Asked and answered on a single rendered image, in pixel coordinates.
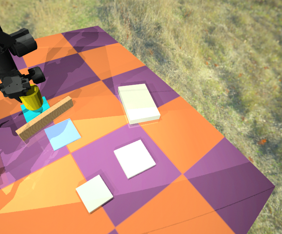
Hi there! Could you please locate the yellow cup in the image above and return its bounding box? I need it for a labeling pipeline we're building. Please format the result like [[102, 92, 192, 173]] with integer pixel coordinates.
[[19, 84, 43, 110]]

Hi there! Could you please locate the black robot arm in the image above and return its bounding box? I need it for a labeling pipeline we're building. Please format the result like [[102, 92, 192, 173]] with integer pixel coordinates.
[[0, 26, 38, 99]]

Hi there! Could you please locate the brown wooden beam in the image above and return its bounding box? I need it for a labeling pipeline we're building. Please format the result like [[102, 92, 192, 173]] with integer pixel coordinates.
[[16, 96, 73, 141]]

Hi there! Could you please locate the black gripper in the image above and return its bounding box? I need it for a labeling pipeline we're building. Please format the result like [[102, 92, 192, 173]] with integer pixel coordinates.
[[0, 62, 46, 103]]

